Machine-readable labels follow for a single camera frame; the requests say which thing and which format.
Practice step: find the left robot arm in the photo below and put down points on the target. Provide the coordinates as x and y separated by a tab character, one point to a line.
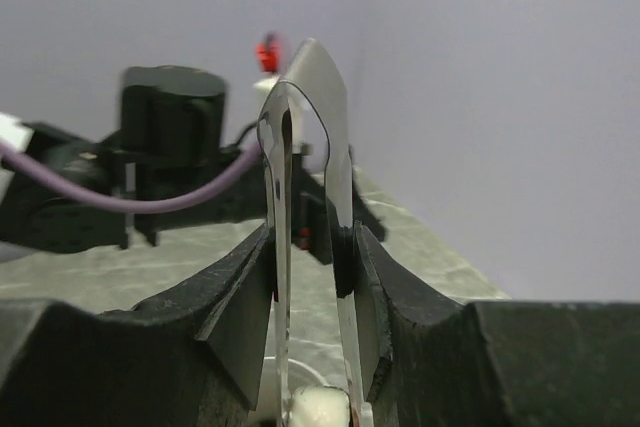
35	217

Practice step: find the metal tongs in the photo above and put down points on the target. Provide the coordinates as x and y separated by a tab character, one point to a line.
312	82

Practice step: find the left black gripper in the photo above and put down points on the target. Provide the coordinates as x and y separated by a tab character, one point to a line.
170	126

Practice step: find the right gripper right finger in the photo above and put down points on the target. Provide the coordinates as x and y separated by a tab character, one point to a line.
428	360

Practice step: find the white cylindrical lunch container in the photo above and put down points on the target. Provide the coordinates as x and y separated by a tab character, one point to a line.
267	411

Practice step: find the sushi roll cream top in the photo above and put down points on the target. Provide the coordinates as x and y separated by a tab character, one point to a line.
319	406

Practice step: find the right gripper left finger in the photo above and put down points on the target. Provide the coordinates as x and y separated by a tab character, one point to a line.
191	355

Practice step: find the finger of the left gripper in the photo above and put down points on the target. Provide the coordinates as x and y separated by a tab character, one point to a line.
367	212

